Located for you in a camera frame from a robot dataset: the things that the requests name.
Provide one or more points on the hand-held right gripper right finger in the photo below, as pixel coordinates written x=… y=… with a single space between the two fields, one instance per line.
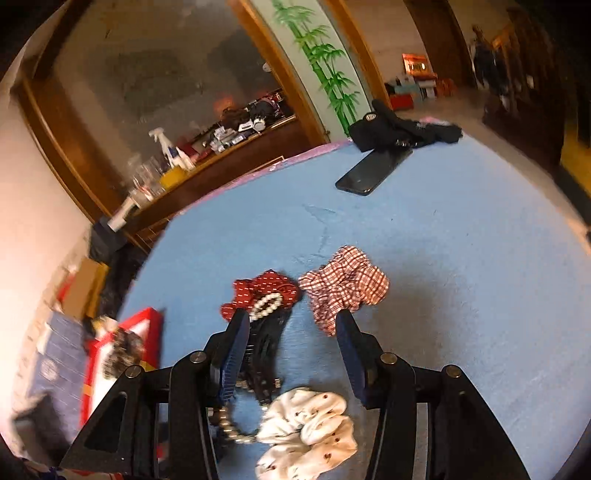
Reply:
x=351 y=364

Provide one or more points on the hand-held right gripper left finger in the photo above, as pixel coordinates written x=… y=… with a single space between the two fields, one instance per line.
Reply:
x=233 y=355

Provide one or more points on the black hair claw clip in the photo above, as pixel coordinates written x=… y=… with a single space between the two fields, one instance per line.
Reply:
x=265 y=350

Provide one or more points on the white dotted scrunchie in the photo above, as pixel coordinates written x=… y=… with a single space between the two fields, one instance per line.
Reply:
x=314 y=429

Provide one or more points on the red polka dot scrunchie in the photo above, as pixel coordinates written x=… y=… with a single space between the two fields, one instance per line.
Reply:
x=263 y=284

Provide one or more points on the red white plaid scrunchie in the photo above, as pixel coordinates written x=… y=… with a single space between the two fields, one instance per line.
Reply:
x=346 y=286

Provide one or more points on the red white box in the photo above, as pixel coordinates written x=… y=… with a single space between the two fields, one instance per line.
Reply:
x=147 y=318

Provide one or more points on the dark sheer floral scrunchie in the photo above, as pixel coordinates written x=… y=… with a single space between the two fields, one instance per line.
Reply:
x=122 y=353

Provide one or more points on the blue blanket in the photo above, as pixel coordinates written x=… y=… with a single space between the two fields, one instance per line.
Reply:
x=461 y=277

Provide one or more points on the brown cardboard box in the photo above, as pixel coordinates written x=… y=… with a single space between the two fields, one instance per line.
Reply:
x=85 y=286

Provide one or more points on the blue cardboard box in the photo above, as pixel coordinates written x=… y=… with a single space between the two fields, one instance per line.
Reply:
x=60 y=355

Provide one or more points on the yellow container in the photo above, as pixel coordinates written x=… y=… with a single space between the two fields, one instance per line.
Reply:
x=175 y=177

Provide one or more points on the wooden counter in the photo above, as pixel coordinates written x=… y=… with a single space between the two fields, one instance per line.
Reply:
x=240 y=161

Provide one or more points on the black smartphone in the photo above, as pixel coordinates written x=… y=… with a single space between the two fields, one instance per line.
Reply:
x=374 y=170

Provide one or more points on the clear glass pitcher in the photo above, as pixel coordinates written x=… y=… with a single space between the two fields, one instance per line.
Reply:
x=147 y=177

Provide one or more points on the white spray bottle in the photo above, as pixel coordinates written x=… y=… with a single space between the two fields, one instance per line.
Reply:
x=168 y=150

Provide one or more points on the pile of clutter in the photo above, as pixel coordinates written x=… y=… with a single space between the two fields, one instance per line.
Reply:
x=240 y=124

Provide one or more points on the black pouch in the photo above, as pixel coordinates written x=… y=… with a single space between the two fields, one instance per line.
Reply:
x=383 y=127

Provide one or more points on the green bamboo painted panel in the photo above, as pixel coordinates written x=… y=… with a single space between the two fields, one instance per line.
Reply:
x=323 y=69

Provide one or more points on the dark hanging jacket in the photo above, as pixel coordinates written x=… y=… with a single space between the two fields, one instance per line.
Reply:
x=487 y=60

